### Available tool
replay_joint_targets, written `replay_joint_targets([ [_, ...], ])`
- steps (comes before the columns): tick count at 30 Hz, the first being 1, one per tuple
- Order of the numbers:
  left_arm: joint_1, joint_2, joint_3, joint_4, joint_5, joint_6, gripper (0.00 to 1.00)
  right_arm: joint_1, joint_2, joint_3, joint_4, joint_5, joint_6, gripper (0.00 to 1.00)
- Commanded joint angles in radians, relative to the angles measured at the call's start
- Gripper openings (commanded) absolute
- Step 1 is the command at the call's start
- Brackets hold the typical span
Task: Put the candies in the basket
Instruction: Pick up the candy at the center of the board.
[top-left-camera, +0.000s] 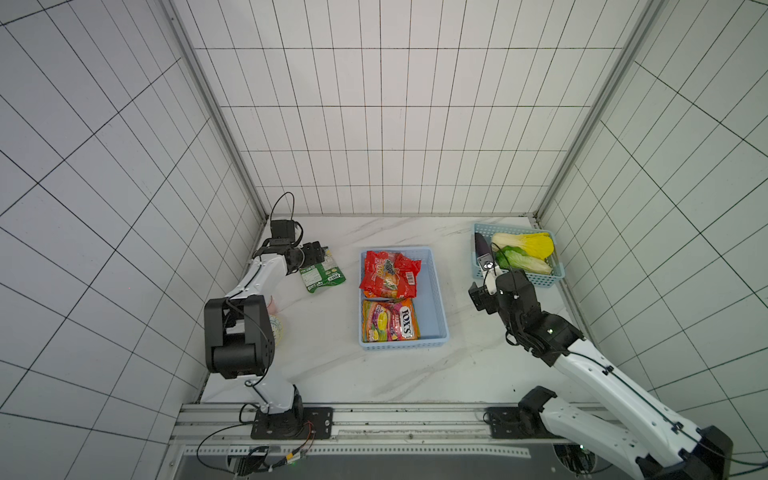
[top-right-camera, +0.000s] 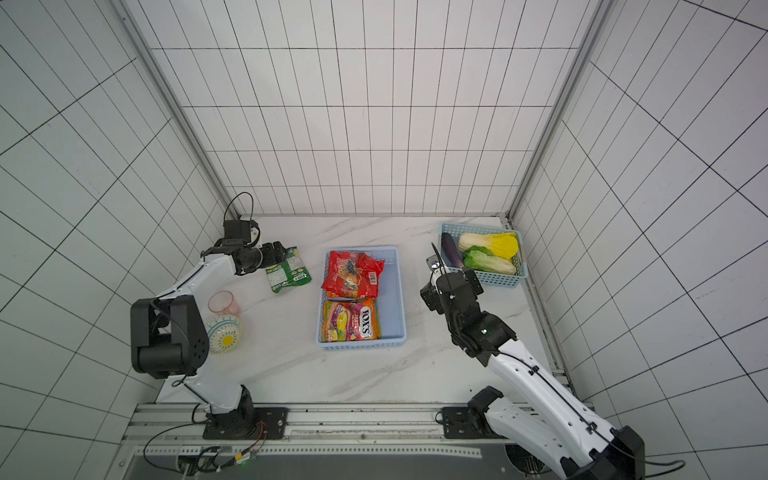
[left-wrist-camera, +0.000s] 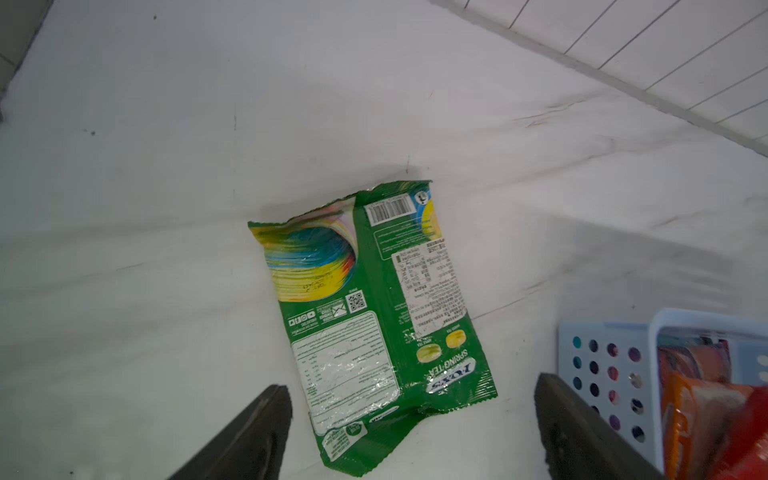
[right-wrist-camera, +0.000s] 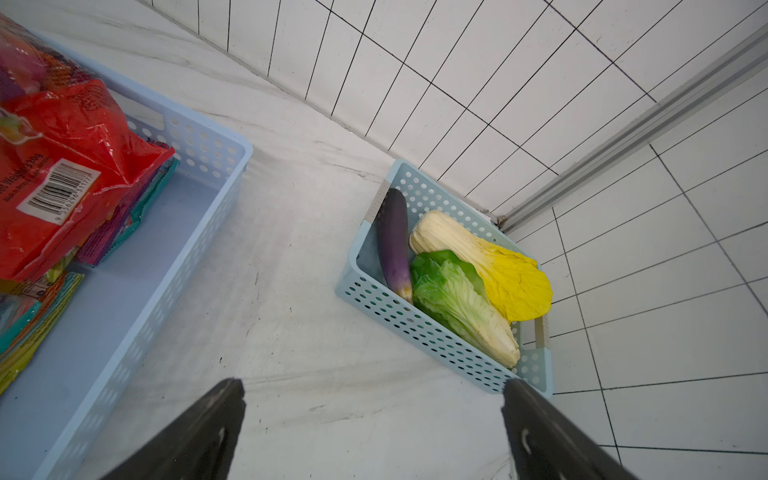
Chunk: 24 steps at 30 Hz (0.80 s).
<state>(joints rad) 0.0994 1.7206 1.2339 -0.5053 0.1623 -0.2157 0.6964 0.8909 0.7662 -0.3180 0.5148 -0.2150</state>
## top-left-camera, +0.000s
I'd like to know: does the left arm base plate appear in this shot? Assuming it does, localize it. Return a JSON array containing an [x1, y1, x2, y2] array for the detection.
[[250, 407, 334, 440]]

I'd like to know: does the lemon blackcurrant Fox's candy bag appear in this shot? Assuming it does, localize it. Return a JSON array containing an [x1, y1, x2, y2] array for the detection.
[[361, 299, 421, 343]]

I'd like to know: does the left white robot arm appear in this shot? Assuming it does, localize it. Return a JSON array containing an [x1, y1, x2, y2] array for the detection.
[[203, 219, 325, 438]]

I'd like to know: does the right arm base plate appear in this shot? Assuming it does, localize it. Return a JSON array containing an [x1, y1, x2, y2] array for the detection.
[[482, 407, 539, 439]]

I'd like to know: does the aluminium mounting rail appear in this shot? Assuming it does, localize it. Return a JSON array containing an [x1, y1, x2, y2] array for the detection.
[[176, 400, 652, 460]]

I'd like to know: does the wiring bundle under rail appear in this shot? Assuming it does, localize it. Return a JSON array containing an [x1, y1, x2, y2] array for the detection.
[[194, 419, 319, 478]]

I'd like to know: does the green toy cabbage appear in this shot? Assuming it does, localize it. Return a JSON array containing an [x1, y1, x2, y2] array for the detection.
[[495, 246, 552, 275]]

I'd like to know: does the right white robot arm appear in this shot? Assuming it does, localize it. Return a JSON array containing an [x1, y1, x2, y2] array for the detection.
[[468, 269, 733, 479]]

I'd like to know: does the red gummy candy bag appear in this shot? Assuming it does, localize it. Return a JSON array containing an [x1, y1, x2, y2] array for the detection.
[[359, 251, 421, 299]]

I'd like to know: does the purple toy eggplant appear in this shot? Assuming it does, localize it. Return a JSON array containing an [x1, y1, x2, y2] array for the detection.
[[474, 232, 495, 270]]

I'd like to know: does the large light blue basket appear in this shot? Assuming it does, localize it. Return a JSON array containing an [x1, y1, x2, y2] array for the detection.
[[358, 246, 451, 350]]

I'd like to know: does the small teal vegetable basket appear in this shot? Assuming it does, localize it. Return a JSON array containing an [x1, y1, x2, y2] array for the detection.
[[473, 223, 565, 288]]

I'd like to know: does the green Fox's candy bag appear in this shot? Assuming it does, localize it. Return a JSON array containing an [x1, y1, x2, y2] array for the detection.
[[299, 248, 346, 293]]

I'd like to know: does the yellow toy cabbage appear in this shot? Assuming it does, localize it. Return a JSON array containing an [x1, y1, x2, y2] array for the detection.
[[492, 232, 555, 260]]

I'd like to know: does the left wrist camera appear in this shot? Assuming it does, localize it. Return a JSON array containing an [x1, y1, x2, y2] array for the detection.
[[270, 219, 297, 243]]

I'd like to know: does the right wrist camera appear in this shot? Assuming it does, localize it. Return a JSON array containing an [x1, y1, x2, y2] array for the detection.
[[483, 262, 501, 295]]

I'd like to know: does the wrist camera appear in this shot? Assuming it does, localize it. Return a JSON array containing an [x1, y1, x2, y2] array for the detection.
[[270, 219, 297, 243], [483, 262, 501, 295]]

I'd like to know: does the pink plastic cup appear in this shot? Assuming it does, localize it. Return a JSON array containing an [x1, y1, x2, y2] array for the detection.
[[267, 297, 279, 315]]

